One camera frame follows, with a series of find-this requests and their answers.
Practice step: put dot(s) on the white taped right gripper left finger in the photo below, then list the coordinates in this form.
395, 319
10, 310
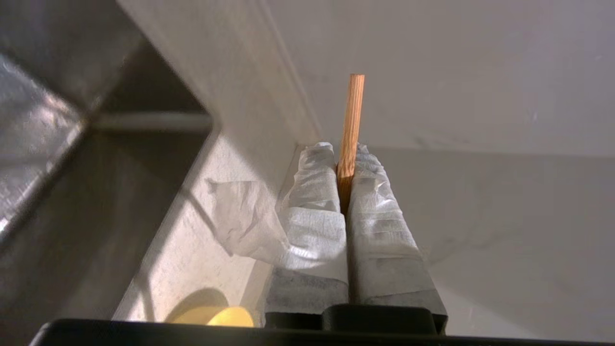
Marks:
312, 226

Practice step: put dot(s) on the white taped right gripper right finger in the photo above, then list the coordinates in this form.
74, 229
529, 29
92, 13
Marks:
384, 240

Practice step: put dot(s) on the wooden chopstick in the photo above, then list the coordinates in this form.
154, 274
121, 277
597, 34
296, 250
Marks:
350, 134

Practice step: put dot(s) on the pale yellow bowl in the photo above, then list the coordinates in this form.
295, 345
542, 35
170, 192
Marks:
226, 315

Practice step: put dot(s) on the stainless steel sink basin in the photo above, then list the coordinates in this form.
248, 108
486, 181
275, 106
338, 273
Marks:
72, 168

